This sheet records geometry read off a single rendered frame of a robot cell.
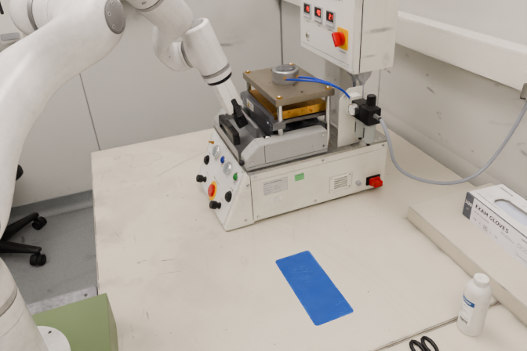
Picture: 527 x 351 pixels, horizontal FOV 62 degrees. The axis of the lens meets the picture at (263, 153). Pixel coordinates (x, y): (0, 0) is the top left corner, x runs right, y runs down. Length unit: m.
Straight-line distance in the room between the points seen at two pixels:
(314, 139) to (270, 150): 0.13
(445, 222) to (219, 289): 0.63
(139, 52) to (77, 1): 1.86
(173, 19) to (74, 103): 1.72
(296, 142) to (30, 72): 0.72
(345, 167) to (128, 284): 0.69
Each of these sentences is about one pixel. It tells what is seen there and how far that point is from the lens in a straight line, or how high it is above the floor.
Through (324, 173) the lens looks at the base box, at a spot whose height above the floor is 0.86.
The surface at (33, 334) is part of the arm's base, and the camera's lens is 0.91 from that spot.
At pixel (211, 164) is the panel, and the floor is 0.84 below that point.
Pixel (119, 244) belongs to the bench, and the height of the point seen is 0.75.
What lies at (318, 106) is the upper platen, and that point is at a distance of 1.29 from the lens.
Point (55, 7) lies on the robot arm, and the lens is 0.82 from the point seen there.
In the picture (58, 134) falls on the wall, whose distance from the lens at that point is 2.78.
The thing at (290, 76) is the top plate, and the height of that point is 1.13.
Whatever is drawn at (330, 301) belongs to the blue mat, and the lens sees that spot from 1.09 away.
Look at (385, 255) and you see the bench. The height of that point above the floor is 0.75.
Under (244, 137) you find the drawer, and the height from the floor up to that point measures 0.97.
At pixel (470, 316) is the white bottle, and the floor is 0.81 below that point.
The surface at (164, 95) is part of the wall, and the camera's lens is 2.73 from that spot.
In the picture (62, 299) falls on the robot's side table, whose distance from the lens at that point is 1.23.
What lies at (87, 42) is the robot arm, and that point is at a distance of 0.78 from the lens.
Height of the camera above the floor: 1.55
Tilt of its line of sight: 29 degrees down
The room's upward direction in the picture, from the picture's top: 3 degrees counter-clockwise
